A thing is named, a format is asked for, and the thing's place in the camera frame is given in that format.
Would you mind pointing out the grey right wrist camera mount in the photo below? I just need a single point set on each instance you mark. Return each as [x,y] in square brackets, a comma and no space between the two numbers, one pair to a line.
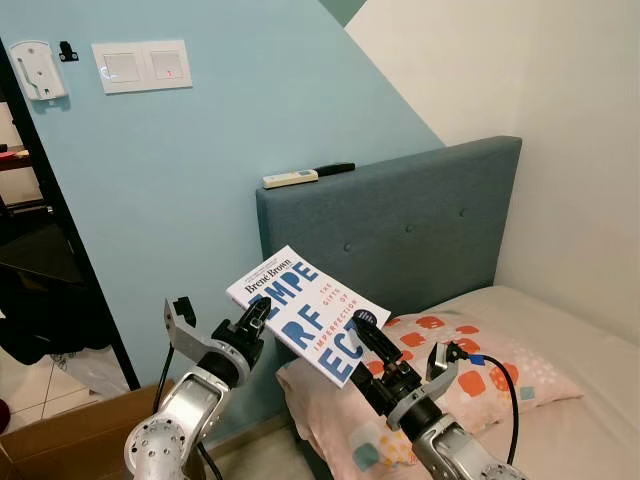
[445,362]

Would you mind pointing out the white light switch plate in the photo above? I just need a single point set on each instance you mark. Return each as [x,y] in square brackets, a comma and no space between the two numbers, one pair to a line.
[140,66]

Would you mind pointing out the pink patterned pillow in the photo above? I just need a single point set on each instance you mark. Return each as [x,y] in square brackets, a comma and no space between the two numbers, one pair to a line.
[500,370]

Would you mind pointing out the black wall hook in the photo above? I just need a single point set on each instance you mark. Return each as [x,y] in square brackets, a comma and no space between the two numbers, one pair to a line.
[68,51]

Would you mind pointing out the black door frame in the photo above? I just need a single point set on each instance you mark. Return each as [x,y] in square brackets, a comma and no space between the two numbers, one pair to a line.
[70,230]

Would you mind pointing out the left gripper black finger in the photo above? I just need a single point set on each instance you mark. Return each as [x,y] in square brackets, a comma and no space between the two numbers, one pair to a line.
[260,312]

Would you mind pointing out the brown cardboard box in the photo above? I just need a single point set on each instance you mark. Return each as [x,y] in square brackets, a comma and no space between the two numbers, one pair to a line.
[70,440]

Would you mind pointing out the white wall bracket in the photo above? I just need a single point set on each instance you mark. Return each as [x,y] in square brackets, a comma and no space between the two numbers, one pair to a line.
[35,70]

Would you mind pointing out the teal upholstered headboard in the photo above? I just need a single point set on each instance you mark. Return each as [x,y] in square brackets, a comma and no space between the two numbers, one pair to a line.
[400,220]

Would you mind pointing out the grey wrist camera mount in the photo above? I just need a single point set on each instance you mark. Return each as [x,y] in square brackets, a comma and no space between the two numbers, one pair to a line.
[180,330]
[445,362]

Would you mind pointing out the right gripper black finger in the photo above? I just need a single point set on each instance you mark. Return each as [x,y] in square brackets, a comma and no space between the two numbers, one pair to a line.
[375,345]

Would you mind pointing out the black remote control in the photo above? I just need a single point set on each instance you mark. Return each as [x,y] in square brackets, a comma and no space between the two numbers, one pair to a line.
[335,169]

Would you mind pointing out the cream remote control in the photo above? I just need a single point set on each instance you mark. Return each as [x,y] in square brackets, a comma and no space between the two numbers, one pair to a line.
[290,179]

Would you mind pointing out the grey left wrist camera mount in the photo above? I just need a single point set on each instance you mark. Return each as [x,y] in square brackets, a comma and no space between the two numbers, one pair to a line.
[180,330]

